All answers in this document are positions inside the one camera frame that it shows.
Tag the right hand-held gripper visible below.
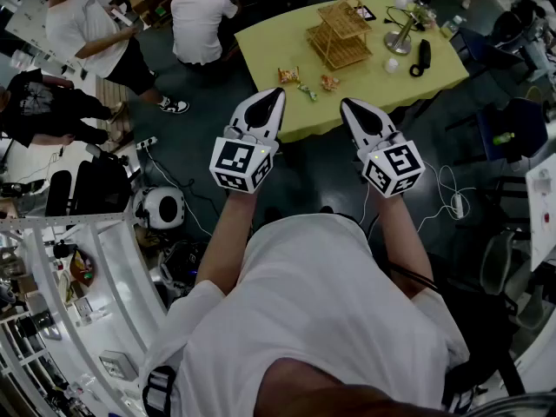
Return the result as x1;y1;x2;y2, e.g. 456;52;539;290
340;97;426;199

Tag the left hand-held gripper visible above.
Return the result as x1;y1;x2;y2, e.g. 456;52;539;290
208;87;287;195

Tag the two-tier wicker basket rack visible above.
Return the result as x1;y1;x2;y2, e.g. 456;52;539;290
306;0;374;72

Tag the person's right forearm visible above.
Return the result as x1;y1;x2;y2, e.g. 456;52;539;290
376;189;436;299

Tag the person's left forearm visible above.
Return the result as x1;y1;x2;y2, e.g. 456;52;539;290
194;188;257;297

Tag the white round helmet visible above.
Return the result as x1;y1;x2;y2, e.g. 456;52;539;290
132;184;187;234

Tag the yellow-green tablecloth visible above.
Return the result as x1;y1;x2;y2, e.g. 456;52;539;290
234;0;471;143

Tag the black telephone handset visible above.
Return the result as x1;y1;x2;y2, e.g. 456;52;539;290
408;38;432;78

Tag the silver desk lamp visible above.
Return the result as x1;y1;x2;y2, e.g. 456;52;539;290
383;0;423;56

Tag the blue chair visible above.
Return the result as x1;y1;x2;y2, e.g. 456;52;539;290
445;96;549;167
449;26;529;82

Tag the grey office chair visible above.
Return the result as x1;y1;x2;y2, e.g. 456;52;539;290
480;228;556;334

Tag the black office chair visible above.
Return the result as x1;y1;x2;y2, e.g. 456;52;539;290
44;143;142;217

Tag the person's white shirt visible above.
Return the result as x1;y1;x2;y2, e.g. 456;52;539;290
138;213;471;417

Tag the white metal shelf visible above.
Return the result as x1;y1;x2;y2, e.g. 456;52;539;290
0;213;169;417

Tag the clear plastic bottle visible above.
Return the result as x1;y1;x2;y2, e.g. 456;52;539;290
440;15;468;38

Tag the small green plant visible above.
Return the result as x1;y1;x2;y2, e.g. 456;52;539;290
412;2;438;28

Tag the wooden slatted board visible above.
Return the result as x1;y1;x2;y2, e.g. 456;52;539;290
94;76;134;154

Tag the white table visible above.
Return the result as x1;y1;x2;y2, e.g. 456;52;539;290
524;153;556;273

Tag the black swivel chair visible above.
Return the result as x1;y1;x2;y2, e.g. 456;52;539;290
427;252;529;401

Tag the brown round bowl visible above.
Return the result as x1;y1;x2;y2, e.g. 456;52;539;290
69;249;99;288

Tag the grey electrical box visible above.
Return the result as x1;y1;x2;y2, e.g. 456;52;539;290
98;349;139;381

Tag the white power strip with cable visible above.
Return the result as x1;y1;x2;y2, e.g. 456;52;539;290
415;161;478;234

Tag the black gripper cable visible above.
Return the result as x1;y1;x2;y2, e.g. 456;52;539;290
386;261;439;289

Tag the black power cable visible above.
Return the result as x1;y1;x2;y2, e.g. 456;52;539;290
382;5;427;32

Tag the black camera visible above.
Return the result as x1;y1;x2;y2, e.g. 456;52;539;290
51;240;79;260

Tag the black striped harness strap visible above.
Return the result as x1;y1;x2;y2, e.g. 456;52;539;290
142;365;177;417

